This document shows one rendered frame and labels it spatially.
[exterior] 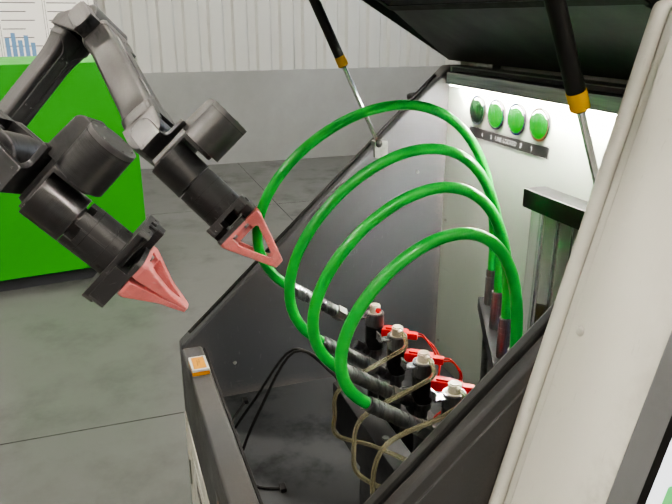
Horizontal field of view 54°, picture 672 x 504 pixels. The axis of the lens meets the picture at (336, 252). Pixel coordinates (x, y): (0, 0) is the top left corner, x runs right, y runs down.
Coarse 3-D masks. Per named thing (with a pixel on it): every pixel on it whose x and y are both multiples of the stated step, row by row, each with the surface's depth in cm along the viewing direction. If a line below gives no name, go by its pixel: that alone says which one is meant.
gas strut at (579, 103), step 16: (544, 0) 57; (560, 0) 56; (560, 16) 57; (560, 32) 58; (560, 48) 59; (576, 48) 59; (560, 64) 60; (576, 64) 59; (576, 80) 60; (576, 96) 61; (576, 112) 62; (592, 144) 64; (592, 160) 65; (592, 176) 66
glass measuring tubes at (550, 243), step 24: (528, 192) 100; (552, 192) 98; (552, 216) 95; (576, 216) 90; (528, 240) 102; (552, 240) 98; (528, 264) 103; (552, 264) 100; (528, 288) 104; (552, 288) 102; (528, 312) 106
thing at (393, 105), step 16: (352, 112) 88; (368, 112) 88; (432, 112) 92; (448, 112) 93; (336, 128) 88; (464, 128) 94; (304, 144) 87; (288, 160) 87; (480, 160) 97; (272, 192) 87; (256, 240) 89; (272, 272) 91
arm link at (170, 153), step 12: (180, 132) 87; (168, 144) 87; (180, 144) 86; (192, 144) 86; (156, 156) 87; (168, 156) 85; (180, 156) 85; (192, 156) 86; (204, 156) 86; (156, 168) 85; (168, 168) 85; (180, 168) 85; (192, 168) 85; (204, 168) 86; (168, 180) 86; (180, 180) 85; (192, 180) 85; (180, 192) 86
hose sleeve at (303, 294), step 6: (300, 288) 93; (306, 288) 94; (300, 294) 93; (306, 294) 94; (306, 300) 94; (324, 300) 95; (324, 306) 95; (330, 306) 96; (336, 306) 96; (324, 312) 97; (330, 312) 96; (336, 312) 96
